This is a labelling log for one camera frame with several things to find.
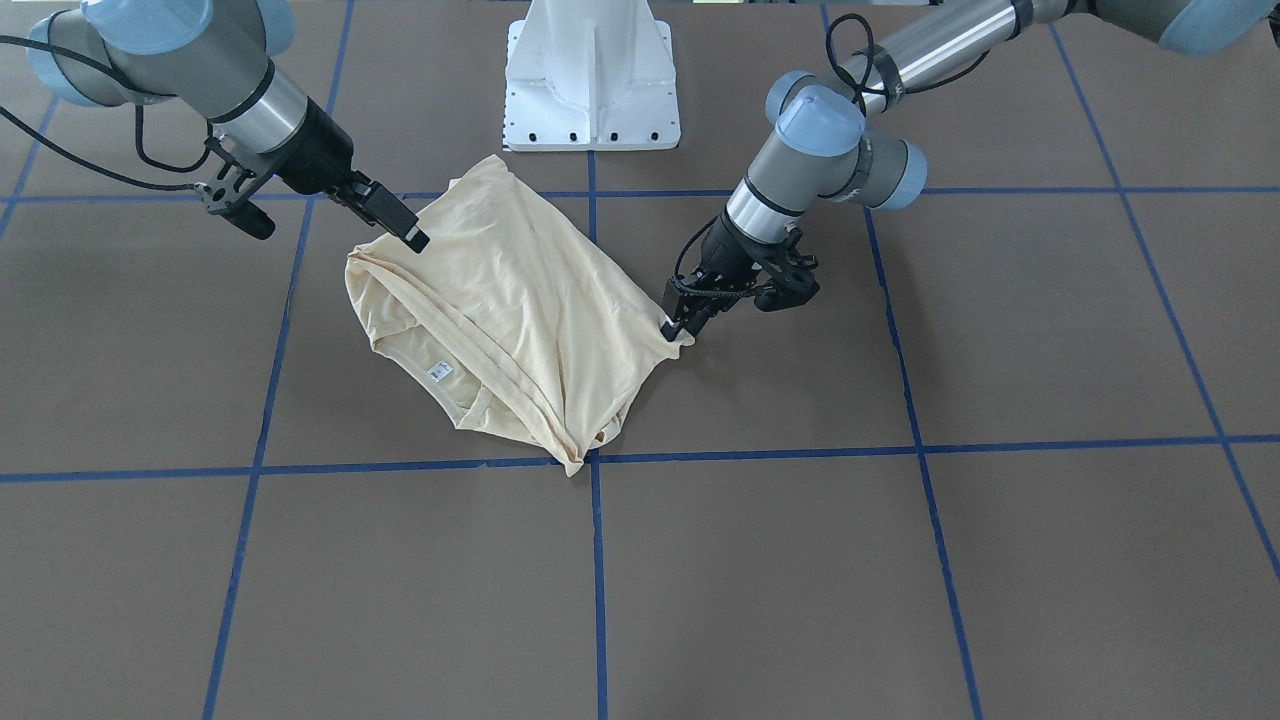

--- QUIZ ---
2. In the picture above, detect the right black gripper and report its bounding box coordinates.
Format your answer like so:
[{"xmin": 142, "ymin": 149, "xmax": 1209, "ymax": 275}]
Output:
[{"xmin": 271, "ymin": 100, "xmax": 430, "ymax": 254}]

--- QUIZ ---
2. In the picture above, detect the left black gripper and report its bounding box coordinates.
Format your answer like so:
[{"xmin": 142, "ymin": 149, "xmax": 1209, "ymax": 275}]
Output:
[{"xmin": 660, "ymin": 214, "xmax": 773, "ymax": 342}]

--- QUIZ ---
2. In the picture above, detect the cream long sleeve printed shirt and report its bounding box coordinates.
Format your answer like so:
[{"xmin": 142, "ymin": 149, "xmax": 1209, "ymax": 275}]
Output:
[{"xmin": 344, "ymin": 155, "xmax": 694, "ymax": 477}]

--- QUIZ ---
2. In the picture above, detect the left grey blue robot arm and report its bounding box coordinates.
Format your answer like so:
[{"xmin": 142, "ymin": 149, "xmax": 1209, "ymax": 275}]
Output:
[{"xmin": 660, "ymin": 1, "xmax": 1277, "ymax": 341}]

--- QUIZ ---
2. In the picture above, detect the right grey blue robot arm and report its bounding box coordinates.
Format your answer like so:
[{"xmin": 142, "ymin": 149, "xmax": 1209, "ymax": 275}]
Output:
[{"xmin": 19, "ymin": 1, "xmax": 429, "ymax": 252}]

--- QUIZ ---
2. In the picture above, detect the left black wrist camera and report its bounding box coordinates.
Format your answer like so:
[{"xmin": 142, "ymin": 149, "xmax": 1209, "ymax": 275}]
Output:
[{"xmin": 748, "ymin": 224, "xmax": 820, "ymax": 313}]

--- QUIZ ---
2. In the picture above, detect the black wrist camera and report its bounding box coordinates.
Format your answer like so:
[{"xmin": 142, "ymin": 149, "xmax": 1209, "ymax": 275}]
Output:
[
  {"xmin": 748, "ymin": 224, "xmax": 820, "ymax": 313},
  {"xmin": 196, "ymin": 136, "xmax": 276, "ymax": 241}
]

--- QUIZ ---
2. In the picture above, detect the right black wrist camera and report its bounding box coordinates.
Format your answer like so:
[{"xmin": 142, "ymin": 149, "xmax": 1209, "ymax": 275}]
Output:
[{"xmin": 196, "ymin": 136, "xmax": 276, "ymax": 241}]

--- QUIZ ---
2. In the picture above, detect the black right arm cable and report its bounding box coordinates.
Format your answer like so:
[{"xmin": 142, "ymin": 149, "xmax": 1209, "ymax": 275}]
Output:
[{"xmin": 0, "ymin": 36, "xmax": 216, "ymax": 193}]

